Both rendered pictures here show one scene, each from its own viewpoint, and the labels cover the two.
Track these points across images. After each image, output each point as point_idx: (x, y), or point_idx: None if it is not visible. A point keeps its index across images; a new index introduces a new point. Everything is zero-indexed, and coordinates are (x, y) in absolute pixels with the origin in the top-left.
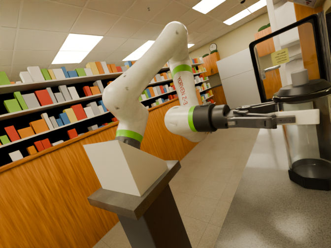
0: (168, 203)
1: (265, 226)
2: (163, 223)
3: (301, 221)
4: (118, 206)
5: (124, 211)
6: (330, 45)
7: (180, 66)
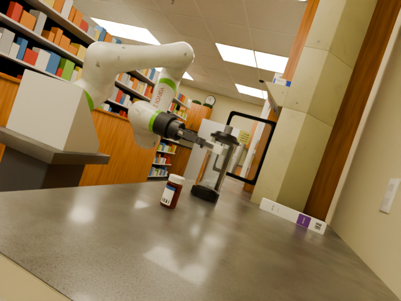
0: None
1: (160, 192)
2: None
3: (181, 197)
4: (34, 144)
5: (39, 151)
6: None
7: (169, 80)
